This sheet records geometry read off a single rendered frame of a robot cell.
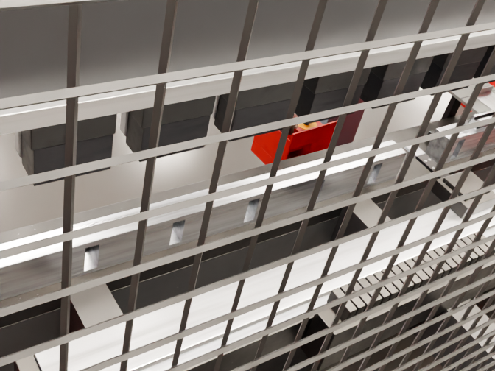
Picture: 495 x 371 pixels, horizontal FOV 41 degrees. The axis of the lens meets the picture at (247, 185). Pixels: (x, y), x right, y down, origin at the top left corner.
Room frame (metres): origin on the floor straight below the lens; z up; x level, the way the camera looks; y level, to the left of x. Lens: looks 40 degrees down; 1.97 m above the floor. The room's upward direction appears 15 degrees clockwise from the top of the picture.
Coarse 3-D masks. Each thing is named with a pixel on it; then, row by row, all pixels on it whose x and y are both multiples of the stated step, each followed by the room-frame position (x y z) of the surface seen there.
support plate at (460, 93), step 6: (486, 84) 1.97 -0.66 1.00; (462, 90) 1.89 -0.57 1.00; (468, 90) 1.90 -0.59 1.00; (492, 90) 1.94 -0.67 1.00; (456, 96) 1.85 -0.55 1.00; (462, 96) 1.85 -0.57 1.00; (462, 102) 1.83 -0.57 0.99; (480, 102) 1.84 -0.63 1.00; (474, 108) 1.80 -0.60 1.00; (480, 108) 1.80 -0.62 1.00; (486, 108) 1.81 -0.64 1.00
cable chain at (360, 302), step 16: (464, 240) 1.13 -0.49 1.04; (416, 256) 1.04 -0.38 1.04; (432, 256) 1.05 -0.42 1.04; (480, 256) 1.10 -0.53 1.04; (400, 272) 0.98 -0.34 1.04; (416, 272) 0.99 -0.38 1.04; (432, 272) 1.00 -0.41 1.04; (448, 272) 1.03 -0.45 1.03; (336, 288) 0.89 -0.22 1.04; (384, 288) 0.93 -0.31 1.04; (400, 288) 0.94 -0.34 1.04; (416, 288) 0.97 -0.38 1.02; (352, 304) 0.86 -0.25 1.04
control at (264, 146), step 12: (276, 132) 1.70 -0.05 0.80; (300, 132) 1.67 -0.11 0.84; (312, 132) 1.71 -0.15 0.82; (324, 132) 1.75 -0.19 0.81; (252, 144) 1.76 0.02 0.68; (264, 144) 1.73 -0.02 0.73; (276, 144) 1.69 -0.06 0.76; (288, 144) 1.66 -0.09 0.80; (300, 144) 1.68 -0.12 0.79; (312, 144) 1.73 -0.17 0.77; (324, 144) 1.77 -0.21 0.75; (264, 156) 1.72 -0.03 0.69; (288, 156) 1.72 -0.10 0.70
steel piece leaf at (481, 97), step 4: (484, 88) 1.90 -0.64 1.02; (488, 88) 1.91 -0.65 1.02; (492, 88) 1.93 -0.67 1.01; (480, 92) 1.89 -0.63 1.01; (484, 92) 1.91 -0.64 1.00; (488, 92) 1.92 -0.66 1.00; (492, 92) 1.92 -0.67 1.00; (480, 96) 1.87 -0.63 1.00; (484, 96) 1.88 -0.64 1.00; (488, 96) 1.89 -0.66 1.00; (492, 96) 1.89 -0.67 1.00; (480, 100) 1.85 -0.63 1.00; (484, 100) 1.86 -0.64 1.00; (488, 100) 1.86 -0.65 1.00; (492, 100) 1.87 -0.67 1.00; (484, 104) 1.84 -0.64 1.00; (488, 104) 1.84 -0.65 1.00; (492, 104) 1.85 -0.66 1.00; (492, 108) 1.82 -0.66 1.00
